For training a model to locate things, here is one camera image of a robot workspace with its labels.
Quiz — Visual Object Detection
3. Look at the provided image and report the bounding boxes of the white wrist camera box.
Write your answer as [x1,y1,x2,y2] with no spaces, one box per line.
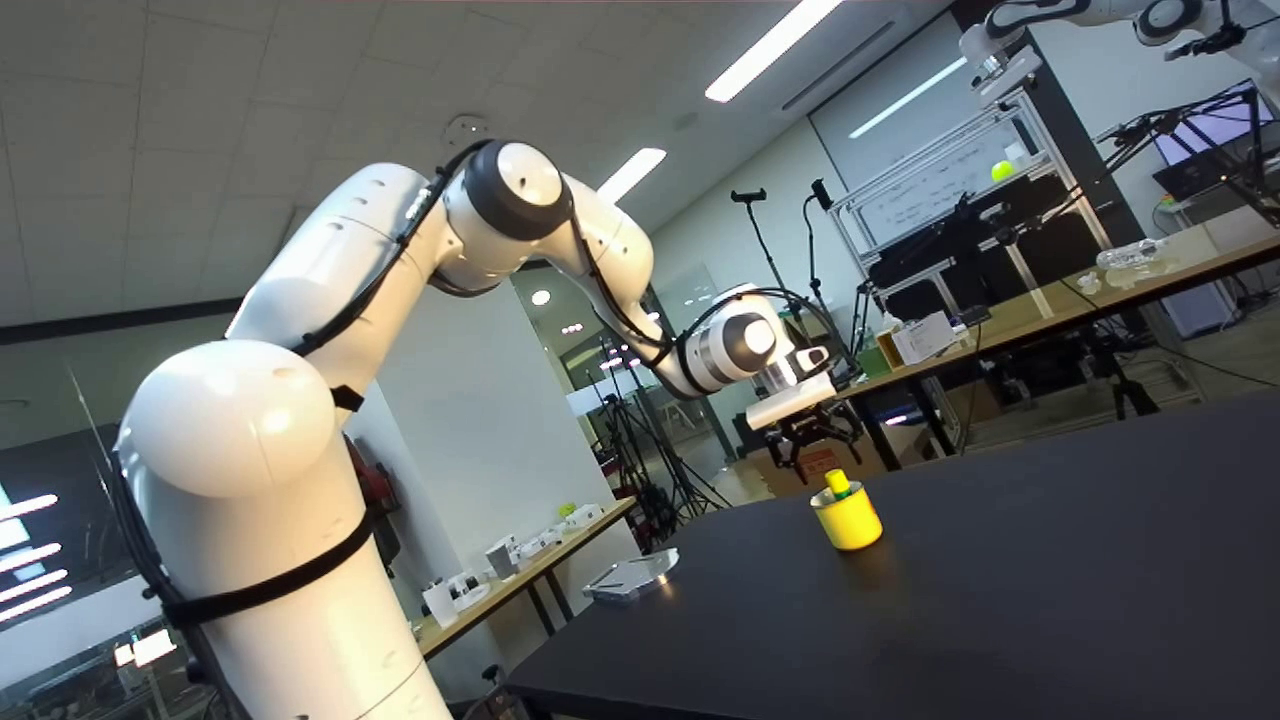
[738,374,845,435]

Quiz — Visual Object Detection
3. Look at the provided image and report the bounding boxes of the white shelf rack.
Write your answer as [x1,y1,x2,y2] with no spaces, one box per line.
[827,51,1073,333]

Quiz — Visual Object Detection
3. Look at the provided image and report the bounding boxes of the black camera tripod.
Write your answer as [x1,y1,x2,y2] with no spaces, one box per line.
[582,386,730,539]

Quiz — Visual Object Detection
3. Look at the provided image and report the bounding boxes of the tilted purple screen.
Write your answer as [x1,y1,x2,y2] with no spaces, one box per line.
[1148,88,1280,209]

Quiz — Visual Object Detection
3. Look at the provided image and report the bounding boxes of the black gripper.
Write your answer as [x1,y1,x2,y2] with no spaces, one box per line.
[781,396,869,478]

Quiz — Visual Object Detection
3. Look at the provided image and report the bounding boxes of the white box with dark holes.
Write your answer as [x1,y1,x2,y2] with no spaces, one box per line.
[419,569,493,634]

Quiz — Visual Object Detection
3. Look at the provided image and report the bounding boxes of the long wooden side table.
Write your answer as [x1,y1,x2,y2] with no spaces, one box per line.
[409,493,638,665]

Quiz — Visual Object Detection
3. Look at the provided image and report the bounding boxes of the tall black light stand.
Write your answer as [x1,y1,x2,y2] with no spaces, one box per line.
[727,186,807,312]

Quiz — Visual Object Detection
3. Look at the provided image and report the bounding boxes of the long ceiling light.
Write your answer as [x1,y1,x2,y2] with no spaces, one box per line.
[698,0,849,108]

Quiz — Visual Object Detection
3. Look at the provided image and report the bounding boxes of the black strap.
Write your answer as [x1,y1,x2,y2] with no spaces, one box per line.
[157,512,384,634]

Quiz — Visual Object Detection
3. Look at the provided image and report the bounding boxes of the yellow mug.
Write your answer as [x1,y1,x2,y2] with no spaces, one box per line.
[807,482,889,557]

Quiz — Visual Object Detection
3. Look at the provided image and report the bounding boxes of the clear plastic container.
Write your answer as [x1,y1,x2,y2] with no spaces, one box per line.
[1092,231,1213,293]

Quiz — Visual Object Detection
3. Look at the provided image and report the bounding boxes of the black equipment case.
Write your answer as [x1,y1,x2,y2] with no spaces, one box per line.
[863,171,1109,327]

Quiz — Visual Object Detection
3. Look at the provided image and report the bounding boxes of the short ceiling light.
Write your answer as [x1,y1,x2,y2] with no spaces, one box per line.
[593,146,673,209]

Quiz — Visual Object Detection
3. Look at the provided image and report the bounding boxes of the flat white tray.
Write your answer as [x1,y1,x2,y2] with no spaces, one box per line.
[582,543,683,613]

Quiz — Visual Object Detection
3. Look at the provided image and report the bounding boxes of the wooden workbench black legs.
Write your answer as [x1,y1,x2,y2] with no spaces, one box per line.
[836,221,1280,474]

